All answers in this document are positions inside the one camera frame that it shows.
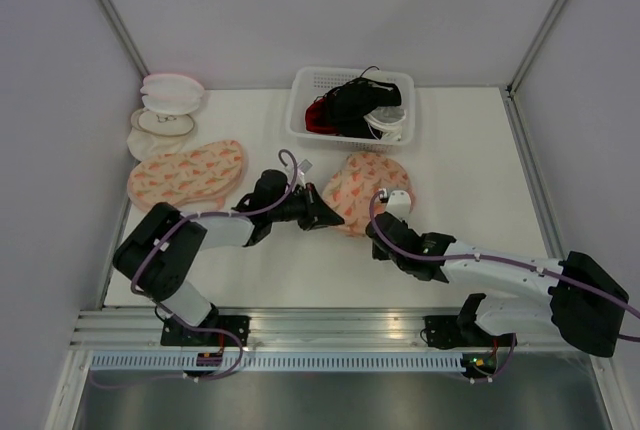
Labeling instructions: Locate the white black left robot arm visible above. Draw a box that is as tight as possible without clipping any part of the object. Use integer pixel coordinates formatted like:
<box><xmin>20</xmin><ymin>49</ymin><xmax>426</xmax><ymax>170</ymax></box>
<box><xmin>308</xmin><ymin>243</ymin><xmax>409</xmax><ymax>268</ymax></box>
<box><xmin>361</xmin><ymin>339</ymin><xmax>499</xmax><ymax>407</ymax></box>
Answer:
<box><xmin>112</xmin><ymin>170</ymin><xmax>344</xmax><ymax>348</ymax></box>

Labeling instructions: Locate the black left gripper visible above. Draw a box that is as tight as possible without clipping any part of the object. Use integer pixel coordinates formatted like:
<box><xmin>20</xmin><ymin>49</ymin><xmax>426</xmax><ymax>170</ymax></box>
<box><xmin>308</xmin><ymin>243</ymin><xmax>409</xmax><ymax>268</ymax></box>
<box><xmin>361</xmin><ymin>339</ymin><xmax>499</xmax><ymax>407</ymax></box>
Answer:
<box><xmin>269</xmin><ymin>183</ymin><xmax>344</xmax><ymax>231</ymax></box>

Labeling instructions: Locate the white plastic basket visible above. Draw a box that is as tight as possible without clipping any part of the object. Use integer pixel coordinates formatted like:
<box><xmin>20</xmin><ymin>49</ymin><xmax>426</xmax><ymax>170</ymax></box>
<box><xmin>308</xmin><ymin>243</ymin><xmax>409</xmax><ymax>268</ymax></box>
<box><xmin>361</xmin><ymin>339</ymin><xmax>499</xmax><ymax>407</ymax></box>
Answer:
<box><xmin>286</xmin><ymin>66</ymin><xmax>416</xmax><ymax>152</ymax></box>

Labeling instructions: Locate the floral pink mesh laundry bag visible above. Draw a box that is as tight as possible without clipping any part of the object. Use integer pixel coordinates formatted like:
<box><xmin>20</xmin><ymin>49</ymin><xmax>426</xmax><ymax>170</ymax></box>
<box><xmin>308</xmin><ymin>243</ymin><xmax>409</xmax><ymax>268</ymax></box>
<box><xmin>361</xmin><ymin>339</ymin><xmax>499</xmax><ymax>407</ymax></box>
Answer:
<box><xmin>321</xmin><ymin>151</ymin><xmax>414</xmax><ymax>237</ymax></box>

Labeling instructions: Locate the red bra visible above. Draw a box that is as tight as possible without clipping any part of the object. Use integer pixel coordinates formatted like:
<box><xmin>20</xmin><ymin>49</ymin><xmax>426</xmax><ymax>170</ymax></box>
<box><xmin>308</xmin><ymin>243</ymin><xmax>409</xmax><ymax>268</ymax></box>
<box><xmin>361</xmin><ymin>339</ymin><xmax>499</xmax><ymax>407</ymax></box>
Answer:
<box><xmin>305</xmin><ymin>98</ymin><xmax>338</xmax><ymax>135</ymax></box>

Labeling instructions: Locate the white pink bra wash bag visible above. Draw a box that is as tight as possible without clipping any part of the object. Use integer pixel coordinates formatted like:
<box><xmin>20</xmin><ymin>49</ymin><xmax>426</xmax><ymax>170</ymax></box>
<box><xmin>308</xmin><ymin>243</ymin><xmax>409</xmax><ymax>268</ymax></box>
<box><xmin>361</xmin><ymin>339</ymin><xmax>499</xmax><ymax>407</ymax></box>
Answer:
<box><xmin>140</xmin><ymin>73</ymin><xmax>205</xmax><ymax>115</ymax></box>

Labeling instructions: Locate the white bra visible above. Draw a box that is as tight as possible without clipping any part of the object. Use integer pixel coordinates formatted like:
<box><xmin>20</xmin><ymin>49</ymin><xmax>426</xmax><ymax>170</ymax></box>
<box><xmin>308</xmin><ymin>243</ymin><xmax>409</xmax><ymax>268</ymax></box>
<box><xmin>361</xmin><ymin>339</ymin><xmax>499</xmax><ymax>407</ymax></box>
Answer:
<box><xmin>364</xmin><ymin>107</ymin><xmax>407</xmax><ymax>142</ymax></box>

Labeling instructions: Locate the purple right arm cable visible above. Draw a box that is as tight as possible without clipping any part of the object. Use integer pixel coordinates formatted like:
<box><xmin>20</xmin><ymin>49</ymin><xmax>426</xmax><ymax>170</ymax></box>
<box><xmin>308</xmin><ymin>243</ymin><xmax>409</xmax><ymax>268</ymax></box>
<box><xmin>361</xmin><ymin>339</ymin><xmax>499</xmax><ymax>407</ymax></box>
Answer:
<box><xmin>368</xmin><ymin>190</ymin><xmax>640</xmax><ymax>342</ymax></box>

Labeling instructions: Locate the aluminium rail frame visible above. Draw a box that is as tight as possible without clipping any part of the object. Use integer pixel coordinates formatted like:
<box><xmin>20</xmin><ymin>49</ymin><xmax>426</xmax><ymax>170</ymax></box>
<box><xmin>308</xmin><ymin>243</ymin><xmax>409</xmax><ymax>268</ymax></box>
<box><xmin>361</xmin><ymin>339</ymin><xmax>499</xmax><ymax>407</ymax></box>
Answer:
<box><xmin>69</xmin><ymin>307</ymin><xmax>576</xmax><ymax>351</ymax></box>

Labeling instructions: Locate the black bra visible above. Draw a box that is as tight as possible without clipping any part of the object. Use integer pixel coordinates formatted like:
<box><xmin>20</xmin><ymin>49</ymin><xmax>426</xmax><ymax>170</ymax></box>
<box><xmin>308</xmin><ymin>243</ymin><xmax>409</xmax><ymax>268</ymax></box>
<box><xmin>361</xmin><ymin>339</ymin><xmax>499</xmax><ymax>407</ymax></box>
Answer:
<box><xmin>323</xmin><ymin>77</ymin><xmax>402</xmax><ymax>126</ymax></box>

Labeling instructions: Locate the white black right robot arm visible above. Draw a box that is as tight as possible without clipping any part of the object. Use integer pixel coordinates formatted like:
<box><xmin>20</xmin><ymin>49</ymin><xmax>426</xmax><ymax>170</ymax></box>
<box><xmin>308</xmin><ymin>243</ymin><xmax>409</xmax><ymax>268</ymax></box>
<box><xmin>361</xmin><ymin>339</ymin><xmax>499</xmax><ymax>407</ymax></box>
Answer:
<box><xmin>366</xmin><ymin>212</ymin><xmax>630</xmax><ymax>358</ymax></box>

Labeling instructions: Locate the slotted white cable duct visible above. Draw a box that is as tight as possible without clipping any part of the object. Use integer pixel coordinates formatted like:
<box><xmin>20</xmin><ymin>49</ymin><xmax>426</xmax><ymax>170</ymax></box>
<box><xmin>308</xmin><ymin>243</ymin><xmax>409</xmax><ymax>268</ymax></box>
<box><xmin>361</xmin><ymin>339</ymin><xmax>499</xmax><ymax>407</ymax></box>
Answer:
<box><xmin>90</xmin><ymin>351</ymin><xmax>464</xmax><ymax>373</ymax></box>

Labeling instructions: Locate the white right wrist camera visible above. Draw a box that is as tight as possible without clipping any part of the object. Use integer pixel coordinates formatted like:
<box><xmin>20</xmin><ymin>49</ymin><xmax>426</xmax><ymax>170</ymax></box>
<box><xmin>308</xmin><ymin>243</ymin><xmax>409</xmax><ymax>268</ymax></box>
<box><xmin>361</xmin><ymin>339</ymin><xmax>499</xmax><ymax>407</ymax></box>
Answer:
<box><xmin>378</xmin><ymin>189</ymin><xmax>413</xmax><ymax>221</ymax></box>

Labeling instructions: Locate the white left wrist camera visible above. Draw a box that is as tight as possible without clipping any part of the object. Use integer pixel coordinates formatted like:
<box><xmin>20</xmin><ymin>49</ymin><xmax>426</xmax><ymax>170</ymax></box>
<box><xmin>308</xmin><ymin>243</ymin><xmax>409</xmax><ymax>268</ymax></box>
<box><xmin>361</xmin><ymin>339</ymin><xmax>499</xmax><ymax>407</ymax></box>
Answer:
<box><xmin>297</xmin><ymin>159</ymin><xmax>313</xmax><ymax>186</ymax></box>

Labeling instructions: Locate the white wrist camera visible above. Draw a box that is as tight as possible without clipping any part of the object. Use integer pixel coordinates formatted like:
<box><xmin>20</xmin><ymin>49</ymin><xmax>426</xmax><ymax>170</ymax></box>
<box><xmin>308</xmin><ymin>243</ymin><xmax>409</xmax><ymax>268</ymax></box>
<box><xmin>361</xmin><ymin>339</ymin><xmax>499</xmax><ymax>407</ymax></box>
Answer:
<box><xmin>378</xmin><ymin>189</ymin><xmax>413</xmax><ymax>221</ymax></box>
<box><xmin>297</xmin><ymin>159</ymin><xmax>313</xmax><ymax>186</ymax></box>

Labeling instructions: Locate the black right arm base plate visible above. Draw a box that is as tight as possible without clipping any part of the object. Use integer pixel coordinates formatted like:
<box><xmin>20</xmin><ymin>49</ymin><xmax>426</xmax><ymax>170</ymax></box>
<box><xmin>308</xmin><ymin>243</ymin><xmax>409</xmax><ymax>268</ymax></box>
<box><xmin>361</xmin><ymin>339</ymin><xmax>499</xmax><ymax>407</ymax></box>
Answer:
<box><xmin>421</xmin><ymin>315</ymin><xmax>512</xmax><ymax>350</ymax></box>

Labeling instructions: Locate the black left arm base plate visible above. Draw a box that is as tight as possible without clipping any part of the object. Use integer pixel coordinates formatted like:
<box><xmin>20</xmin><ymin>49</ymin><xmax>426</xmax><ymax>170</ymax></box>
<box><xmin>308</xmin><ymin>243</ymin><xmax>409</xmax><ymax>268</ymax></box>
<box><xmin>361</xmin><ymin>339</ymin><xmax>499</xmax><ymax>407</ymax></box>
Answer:
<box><xmin>160</xmin><ymin>315</ymin><xmax>250</xmax><ymax>348</ymax></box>

